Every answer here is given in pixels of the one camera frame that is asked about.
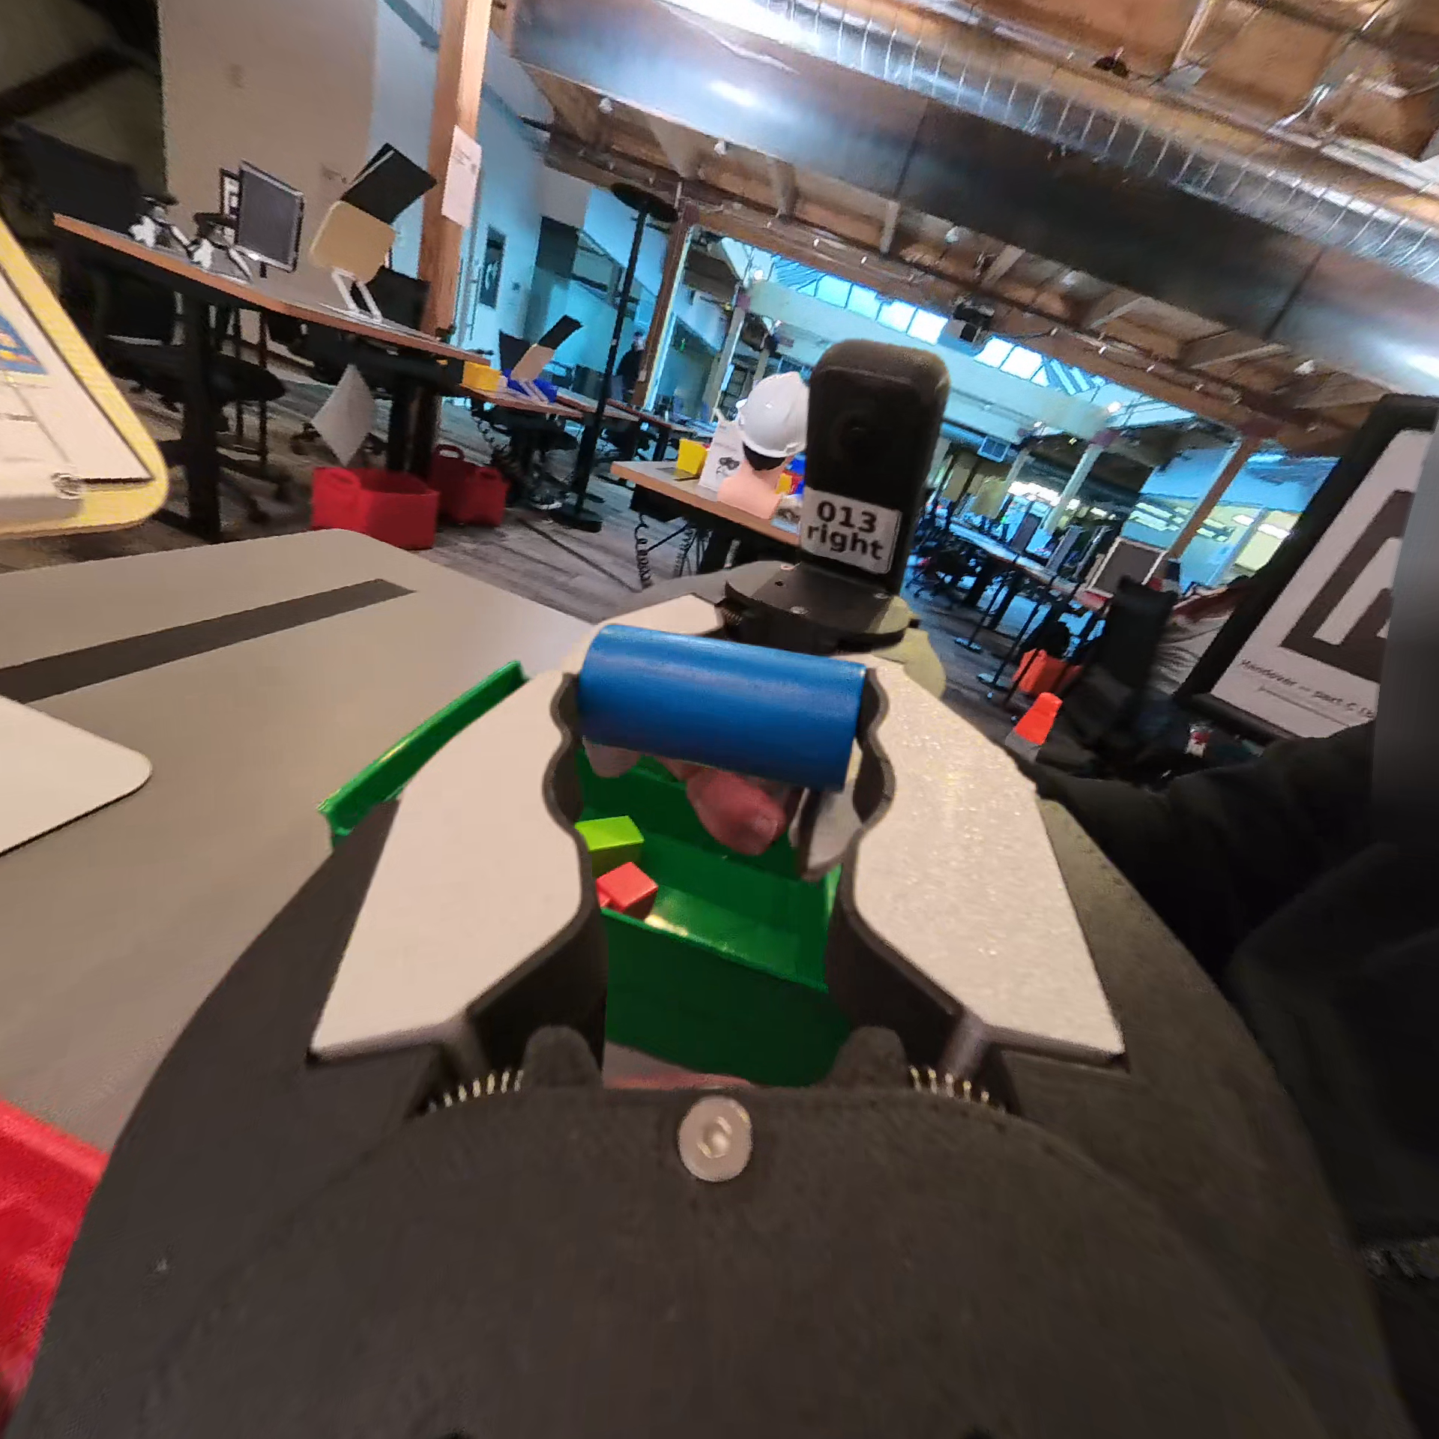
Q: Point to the silver air duct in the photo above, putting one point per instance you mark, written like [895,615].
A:
[1012,146]

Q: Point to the computer monitor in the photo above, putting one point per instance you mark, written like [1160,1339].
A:
[267,216]

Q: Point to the red plastic bin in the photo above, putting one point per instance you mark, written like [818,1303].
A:
[39,1224]

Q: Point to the white hard hat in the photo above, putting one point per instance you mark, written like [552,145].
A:
[775,413]

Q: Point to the small lime green block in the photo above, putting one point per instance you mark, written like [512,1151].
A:
[608,841]

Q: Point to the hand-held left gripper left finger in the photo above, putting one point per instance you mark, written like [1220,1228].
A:
[448,900]

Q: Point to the orange traffic cone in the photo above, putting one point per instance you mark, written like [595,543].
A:
[1037,722]

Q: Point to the small red block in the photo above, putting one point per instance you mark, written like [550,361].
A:
[628,888]

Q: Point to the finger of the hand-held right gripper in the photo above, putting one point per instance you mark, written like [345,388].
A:
[664,625]

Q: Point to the tabletop sign with white stand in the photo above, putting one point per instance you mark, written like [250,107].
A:
[57,427]

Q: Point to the long wooden desk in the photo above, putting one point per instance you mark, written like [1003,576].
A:
[281,298]

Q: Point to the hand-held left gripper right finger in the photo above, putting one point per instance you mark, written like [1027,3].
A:
[965,888]

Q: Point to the white paper notice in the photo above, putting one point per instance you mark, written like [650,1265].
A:
[462,173]

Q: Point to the red floor bin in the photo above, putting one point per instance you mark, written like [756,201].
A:
[376,505]
[470,484]

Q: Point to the beige panel on stand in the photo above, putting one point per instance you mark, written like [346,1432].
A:
[357,229]

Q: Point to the pink mannequin head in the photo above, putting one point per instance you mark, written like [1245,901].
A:
[751,487]

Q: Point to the black and white poster board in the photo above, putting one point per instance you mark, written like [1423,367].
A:
[1327,584]

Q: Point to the person's right forearm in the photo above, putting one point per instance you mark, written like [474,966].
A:
[1237,877]

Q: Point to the blue cylinder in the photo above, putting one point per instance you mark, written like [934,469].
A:
[719,704]

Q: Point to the person's right hand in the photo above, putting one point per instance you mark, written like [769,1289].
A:
[737,810]

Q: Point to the green plastic bin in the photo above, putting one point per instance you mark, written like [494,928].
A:
[719,955]

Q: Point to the wooden pillar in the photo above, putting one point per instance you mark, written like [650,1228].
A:
[455,169]

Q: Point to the yellow storage bin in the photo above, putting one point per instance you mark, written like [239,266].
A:
[480,376]

